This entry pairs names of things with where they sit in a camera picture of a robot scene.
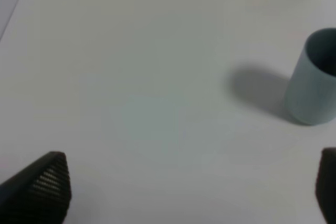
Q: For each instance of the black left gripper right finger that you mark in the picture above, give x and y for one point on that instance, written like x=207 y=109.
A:
x=325 y=184

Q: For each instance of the teal plastic cup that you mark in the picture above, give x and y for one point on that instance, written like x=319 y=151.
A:
x=310 y=94

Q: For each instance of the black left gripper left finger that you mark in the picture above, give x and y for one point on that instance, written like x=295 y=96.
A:
x=40 y=193

